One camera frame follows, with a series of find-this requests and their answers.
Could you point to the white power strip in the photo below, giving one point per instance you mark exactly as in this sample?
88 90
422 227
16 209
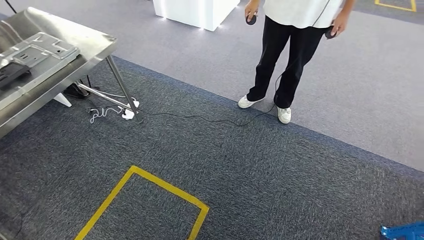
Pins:
129 114

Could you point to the white desk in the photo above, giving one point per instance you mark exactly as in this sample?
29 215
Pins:
63 100

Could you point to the black floor stand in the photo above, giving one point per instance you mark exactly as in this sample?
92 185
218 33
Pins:
10 6

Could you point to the black plastic mounting plate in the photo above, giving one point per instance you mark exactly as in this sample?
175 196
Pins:
11 74

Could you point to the blue metal shelf rack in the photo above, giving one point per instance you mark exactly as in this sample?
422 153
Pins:
402 232

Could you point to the black handheld controller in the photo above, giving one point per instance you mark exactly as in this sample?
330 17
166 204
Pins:
330 33
251 20

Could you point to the yellow floor tape marking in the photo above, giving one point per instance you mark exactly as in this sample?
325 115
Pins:
106 202

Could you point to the white lit display plinth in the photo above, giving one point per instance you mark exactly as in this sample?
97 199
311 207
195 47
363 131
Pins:
195 11

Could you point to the stainless steel workbench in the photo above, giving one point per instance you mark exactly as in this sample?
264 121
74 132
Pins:
86 43

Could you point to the stamped aluminium sheet panel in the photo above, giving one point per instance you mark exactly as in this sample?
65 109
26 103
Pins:
43 49

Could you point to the person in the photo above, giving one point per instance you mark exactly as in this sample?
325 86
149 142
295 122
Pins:
291 49

